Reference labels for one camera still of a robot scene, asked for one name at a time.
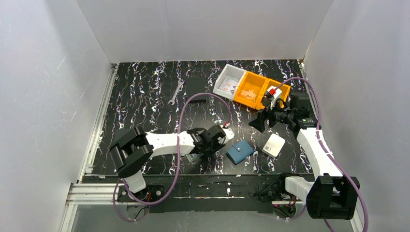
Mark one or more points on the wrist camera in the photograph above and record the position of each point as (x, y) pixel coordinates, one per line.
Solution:
(273, 93)
(229, 133)

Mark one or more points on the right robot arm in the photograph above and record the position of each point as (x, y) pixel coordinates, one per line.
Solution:
(332, 195)

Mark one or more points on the yellow bin middle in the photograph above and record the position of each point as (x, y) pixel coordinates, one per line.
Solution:
(250, 90)

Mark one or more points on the yellow bin right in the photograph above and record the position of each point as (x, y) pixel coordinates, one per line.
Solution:
(285, 92)

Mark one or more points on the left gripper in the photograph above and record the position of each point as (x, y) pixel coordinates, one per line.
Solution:
(216, 137)

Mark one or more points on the blue leather card holder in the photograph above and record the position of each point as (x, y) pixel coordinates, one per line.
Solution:
(239, 151)

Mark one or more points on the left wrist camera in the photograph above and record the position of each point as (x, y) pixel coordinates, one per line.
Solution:
(229, 133)

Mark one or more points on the aluminium frame rail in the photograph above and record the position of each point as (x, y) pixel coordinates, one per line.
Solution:
(81, 193)

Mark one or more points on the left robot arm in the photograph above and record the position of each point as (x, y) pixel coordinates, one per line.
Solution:
(135, 147)

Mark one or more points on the silver wrench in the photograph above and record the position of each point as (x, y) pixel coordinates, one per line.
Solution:
(178, 88)

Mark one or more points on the yellow bin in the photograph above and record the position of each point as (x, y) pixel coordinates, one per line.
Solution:
(250, 90)
(285, 92)

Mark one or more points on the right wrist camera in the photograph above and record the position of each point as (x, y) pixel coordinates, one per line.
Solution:
(273, 93)

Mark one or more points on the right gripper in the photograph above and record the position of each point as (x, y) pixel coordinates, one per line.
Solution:
(265, 117)

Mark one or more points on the white storage bin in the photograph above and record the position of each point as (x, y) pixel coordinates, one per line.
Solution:
(228, 81)

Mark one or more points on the black flat box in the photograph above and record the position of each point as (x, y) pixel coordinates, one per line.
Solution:
(195, 101)

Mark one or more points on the white square box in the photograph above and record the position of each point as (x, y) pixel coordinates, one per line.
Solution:
(273, 145)

